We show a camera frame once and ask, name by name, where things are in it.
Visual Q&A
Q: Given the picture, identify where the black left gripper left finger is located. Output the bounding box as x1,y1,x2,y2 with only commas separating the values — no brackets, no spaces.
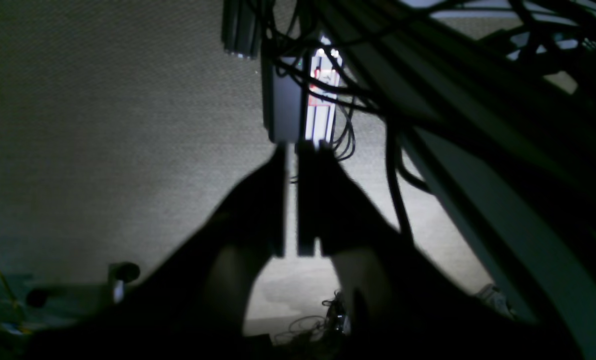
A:
143,145,287,337

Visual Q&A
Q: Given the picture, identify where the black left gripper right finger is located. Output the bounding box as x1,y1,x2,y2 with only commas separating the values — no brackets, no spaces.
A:
298,145,483,351

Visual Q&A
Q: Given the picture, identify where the dark metal frame beam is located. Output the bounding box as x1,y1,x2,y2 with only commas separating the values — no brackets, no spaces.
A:
315,0,596,360

